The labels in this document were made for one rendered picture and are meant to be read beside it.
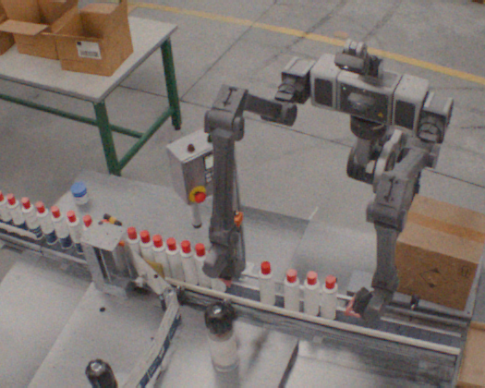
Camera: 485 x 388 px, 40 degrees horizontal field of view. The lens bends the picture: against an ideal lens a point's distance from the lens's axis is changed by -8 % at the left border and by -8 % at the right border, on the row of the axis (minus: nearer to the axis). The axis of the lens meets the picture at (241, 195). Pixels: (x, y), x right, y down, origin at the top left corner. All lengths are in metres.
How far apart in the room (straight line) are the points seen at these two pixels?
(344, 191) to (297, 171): 0.33
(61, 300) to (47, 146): 2.22
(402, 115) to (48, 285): 1.47
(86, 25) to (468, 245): 2.60
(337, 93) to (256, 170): 1.95
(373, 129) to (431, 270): 0.52
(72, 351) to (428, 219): 1.32
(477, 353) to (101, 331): 1.32
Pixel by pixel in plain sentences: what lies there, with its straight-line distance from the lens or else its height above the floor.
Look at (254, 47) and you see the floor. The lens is 5.35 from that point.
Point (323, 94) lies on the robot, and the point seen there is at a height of 1.44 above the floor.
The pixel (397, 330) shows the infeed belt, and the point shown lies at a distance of 2.41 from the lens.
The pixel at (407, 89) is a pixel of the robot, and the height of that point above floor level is 1.53.
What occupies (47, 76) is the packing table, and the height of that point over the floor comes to 0.78.
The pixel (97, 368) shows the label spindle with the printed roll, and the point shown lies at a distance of 2.03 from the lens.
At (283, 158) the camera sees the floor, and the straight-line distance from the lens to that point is 4.31.
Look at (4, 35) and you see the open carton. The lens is 4.32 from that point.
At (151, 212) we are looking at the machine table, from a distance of 2.89.
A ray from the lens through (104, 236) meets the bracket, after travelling 2.40.
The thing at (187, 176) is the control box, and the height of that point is 1.41.
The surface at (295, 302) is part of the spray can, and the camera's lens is 2.37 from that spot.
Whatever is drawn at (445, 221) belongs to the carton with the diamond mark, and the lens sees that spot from 2.43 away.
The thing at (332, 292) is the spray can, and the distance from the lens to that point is 2.28.
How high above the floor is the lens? 2.84
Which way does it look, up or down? 44 degrees down
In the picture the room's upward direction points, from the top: 5 degrees counter-clockwise
